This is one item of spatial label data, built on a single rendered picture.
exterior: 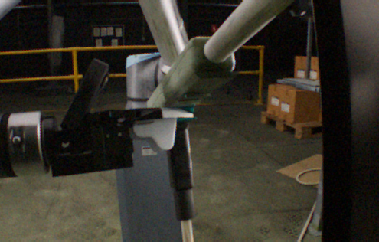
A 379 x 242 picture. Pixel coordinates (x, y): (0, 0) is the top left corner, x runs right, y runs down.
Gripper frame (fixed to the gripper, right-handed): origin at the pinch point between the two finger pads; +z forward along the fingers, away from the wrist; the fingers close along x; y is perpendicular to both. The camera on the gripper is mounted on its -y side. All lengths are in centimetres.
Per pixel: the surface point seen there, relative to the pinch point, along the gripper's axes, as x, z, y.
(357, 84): 25.1, 9.6, 3.1
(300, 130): -209, 195, -5
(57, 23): -574, -77, -330
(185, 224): -0.1, -1.8, 16.9
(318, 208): -79, 91, 43
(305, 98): -208, 209, -39
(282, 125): -240, 195, -15
